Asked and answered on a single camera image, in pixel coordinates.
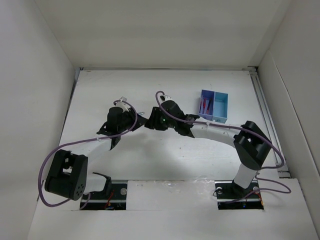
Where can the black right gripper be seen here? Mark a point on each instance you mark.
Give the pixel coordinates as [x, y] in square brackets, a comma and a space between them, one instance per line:
[153, 121]

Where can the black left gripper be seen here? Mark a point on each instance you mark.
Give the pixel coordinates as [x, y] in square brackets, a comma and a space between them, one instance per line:
[131, 114]

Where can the pink ink clear pen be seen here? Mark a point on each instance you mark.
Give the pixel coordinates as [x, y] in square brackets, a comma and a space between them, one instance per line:
[202, 105]

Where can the red gel pen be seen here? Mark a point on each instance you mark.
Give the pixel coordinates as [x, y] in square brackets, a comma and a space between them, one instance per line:
[206, 105]

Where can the orange cap refill pen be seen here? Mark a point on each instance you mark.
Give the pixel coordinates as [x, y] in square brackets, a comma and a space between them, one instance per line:
[210, 101]

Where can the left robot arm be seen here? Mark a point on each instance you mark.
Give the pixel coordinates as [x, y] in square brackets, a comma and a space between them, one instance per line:
[67, 175]

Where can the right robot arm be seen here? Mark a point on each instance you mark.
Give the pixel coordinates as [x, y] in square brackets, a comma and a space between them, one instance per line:
[248, 140]

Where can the dark blue container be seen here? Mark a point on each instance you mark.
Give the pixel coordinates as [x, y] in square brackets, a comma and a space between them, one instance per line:
[207, 94]

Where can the light blue container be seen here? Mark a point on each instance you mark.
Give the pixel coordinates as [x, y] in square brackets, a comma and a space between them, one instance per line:
[220, 107]

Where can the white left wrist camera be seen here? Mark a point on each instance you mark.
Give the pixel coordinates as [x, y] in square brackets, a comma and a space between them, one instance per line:
[122, 104]

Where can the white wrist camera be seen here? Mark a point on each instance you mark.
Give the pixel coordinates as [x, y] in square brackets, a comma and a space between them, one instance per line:
[122, 104]
[165, 98]

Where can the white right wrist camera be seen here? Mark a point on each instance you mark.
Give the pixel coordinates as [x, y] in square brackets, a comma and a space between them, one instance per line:
[165, 98]

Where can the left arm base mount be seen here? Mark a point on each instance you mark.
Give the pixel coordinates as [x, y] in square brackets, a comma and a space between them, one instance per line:
[103, 193]

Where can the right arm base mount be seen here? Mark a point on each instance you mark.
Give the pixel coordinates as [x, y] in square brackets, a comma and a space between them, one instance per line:
[230, 196]

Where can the aluminium side rail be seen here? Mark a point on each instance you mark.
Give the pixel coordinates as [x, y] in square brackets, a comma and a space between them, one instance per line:
[283, 171]

